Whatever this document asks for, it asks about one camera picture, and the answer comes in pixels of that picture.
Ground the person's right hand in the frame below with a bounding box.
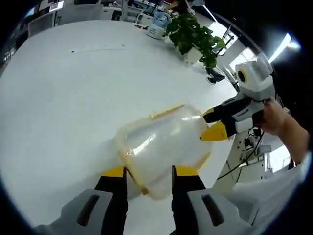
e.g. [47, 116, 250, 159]
[258, 97, 303, 135]

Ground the white and blue kettle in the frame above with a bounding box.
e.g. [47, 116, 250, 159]
[146, 12, 171, 40]

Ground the ceiling light strip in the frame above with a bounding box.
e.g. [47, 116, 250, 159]
[268, 33, 300, 63]

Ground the white equipment rack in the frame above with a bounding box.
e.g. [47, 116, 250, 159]
[241, 127, 272, 162]

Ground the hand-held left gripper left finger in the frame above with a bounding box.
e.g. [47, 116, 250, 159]
[34, 165, 129, 235]

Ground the small black stand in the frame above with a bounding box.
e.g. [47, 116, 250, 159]
[206, 67, 225, 85]

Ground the white plant pot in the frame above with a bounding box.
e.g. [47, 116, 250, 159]
[184, 46, 205, 65]

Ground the thin black stand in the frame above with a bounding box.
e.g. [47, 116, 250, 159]
[215, 24, 235, 57]

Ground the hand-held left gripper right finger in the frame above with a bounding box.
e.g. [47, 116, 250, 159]
[171, 165, 254, 235]

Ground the person's white shirt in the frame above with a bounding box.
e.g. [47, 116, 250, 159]
[212, 151, 313, 235]

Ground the green potted plant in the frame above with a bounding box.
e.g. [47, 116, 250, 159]
[163, 12, 227, 74]

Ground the clear container with yellow buckle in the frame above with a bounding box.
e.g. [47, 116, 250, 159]
[116, 103, 213, 202]

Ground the black cable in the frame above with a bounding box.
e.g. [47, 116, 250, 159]
[216, 129, 266, 181]

